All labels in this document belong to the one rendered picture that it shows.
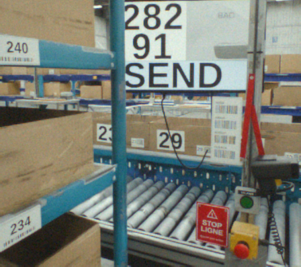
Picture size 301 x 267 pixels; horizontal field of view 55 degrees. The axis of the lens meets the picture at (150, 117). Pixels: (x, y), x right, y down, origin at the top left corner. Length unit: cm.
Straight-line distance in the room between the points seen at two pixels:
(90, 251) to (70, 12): 40
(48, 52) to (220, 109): 59
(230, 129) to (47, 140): 57
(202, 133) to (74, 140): 110
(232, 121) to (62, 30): 57
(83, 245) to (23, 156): 20
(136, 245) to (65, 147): 72
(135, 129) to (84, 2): 123
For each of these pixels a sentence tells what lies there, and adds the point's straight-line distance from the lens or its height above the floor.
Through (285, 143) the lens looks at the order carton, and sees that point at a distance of 148.
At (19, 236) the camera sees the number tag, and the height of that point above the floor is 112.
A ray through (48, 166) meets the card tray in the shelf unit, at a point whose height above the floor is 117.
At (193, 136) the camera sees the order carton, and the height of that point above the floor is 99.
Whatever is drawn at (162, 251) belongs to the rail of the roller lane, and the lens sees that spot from 110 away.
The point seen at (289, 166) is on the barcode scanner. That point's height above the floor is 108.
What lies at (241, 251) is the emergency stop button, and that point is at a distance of 88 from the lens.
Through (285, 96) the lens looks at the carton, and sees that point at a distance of 574.
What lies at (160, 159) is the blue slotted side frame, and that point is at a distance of 158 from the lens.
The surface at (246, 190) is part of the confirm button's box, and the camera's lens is 89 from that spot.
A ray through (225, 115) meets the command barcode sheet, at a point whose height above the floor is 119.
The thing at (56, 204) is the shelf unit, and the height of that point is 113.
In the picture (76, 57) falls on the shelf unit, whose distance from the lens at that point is 43.
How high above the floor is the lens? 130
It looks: 8 degrees down
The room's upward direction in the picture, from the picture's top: straight up
